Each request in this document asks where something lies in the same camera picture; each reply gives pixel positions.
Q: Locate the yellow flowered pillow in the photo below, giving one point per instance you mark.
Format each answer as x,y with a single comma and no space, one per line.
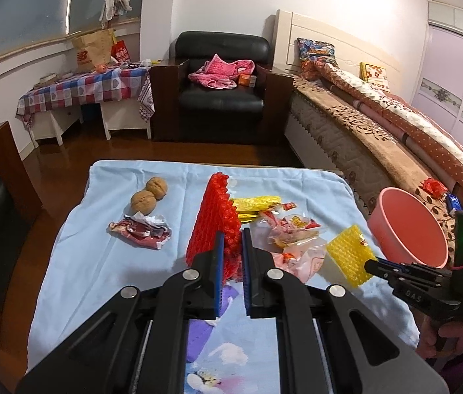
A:
375,74

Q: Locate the black leather armchair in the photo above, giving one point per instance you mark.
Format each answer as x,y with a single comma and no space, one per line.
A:
219,102

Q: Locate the white hanging clothes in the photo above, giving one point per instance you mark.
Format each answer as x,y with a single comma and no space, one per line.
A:
118,2

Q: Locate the clear snack bag red print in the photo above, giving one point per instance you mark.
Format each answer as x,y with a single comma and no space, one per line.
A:
293,225

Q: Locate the red snack packet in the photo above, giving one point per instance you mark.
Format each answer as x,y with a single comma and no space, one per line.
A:
434,186

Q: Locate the small blue packet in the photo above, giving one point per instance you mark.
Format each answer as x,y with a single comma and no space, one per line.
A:
454,203

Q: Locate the person's right hand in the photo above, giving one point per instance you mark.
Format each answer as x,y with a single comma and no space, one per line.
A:
424,342

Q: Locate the red gift bag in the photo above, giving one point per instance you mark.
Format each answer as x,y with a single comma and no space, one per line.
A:
120,53

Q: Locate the yellow foil wrapper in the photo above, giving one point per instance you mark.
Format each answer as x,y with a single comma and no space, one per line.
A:
254,204

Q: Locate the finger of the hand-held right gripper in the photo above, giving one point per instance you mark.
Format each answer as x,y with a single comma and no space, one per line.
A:
381,273
412,268

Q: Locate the colourful printed pillow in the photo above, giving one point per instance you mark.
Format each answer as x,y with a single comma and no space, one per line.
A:
315,53

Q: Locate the pink dotted blanket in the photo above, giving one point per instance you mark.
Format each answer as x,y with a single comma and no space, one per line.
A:
223,72

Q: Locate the red patterned hanging cloth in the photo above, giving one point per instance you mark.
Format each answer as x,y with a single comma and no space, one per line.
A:
146,100

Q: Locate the small orange box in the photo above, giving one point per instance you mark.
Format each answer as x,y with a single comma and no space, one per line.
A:
247,79

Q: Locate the dark wooden chair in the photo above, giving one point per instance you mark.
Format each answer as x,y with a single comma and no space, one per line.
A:
5,164

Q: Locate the brown leaf pattern bedspread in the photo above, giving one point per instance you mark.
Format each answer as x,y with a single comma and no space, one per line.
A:
363,127

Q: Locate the yellow foam fruit net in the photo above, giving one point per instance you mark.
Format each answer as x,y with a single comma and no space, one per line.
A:
348,254

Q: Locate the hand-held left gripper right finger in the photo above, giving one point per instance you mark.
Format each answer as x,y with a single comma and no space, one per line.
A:
248,273

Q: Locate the light blue flowered cloth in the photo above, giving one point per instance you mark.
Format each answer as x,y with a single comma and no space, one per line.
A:
92,279

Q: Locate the red white wrapper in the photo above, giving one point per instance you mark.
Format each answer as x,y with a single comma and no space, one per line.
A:
141,232

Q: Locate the cream bed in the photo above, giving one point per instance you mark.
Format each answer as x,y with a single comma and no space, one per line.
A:
330,139

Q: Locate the brown paper bag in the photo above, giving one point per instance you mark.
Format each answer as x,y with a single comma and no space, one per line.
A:
92,51

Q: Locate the lilac wardrobe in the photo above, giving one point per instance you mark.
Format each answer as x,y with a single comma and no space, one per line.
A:
453,69

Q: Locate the red foam fruit net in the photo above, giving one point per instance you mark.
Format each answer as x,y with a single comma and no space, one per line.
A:
211,213

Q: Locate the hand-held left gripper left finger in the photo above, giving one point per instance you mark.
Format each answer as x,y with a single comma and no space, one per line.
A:
217,273

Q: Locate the clear pink plastic bag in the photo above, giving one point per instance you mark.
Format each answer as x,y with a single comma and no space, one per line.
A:
301,262

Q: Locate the pink plastic basin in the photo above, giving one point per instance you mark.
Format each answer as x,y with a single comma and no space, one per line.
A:
404,221

